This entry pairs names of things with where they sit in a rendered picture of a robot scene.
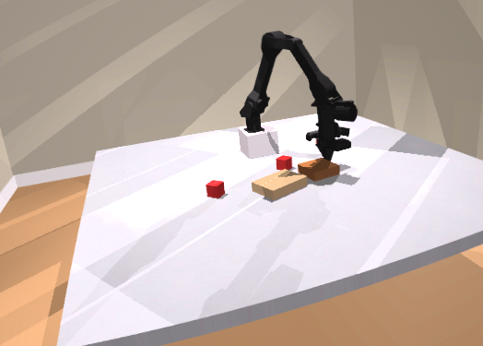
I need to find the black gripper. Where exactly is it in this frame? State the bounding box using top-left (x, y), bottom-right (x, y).
top-left (306, 119), bottom-right (351, 161)

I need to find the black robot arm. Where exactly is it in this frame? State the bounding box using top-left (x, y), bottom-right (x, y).
top-left (240, 30), bottom-right (358, 134)

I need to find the tan rectangular block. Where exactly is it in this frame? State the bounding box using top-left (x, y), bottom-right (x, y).
top-left (252, 169), bottom-right (307, 200)

